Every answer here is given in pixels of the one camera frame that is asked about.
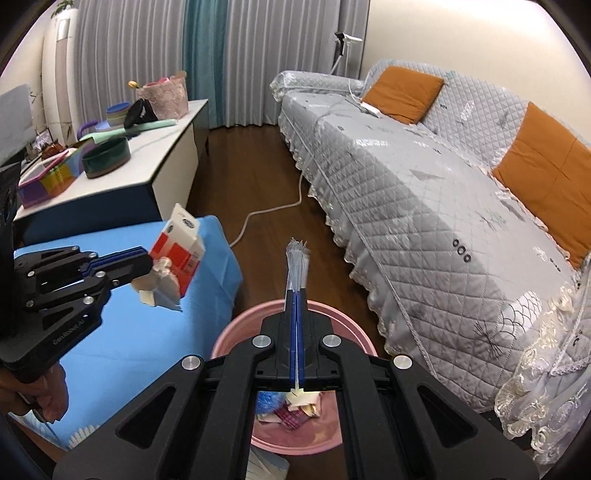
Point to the white power strip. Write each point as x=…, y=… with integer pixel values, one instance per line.
x=371, y=108

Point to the grey quilted covered sofa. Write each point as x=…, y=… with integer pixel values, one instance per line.
x=415, y=207

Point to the grey curtain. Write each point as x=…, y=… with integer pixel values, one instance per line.
x=129, y=60
x=295, y=55

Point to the orange cushion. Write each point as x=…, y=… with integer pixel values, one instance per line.
x=549, y=184
x=401, y=94

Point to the pink plastic bin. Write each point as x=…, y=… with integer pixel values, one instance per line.
x=351, y=332

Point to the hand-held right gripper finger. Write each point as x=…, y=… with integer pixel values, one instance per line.
x=291, y=337
x=301, y=337

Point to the green potted plant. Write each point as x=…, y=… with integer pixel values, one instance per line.
x=64, y=5

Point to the white floor lamp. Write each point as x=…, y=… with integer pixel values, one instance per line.
x=344, y=41

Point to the teal curtain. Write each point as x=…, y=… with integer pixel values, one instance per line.
x=205, y=60

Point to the white paper box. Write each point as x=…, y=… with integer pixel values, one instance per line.
x=161, y=286

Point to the dark green round bowl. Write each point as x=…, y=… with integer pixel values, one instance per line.
x=106, y=159

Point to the paper carton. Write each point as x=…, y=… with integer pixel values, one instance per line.
x=178, y=249

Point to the blue plastic bag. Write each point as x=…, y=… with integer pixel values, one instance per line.
x=267, y=401

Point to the colourful rectangular box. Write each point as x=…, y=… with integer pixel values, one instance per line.
x=46, y=182

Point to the person's left hand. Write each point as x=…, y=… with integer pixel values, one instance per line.
x=51, y=392

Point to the blue patterned tablecloth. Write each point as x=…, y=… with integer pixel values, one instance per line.
x=138, y=346

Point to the pink fabric basket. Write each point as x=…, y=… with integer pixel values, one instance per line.
x=166, y=97

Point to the white tissue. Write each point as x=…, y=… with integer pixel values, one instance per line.
x=298, y=263

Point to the white coffee table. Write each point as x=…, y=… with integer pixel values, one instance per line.
x=152, y=157

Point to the white standing air conditioner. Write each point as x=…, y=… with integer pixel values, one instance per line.
x=60, y=69

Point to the stack of coloured bowls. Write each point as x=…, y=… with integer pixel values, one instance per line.
x=117, y=115

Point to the grey television dust cover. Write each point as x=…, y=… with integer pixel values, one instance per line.
x=14, y=124

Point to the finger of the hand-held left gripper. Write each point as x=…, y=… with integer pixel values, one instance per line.
x=122, y=277
x=124, y=259

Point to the black hat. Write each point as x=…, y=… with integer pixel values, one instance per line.
x=138, y=115

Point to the yellow flower ornament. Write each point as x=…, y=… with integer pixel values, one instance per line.
x=134, y=85

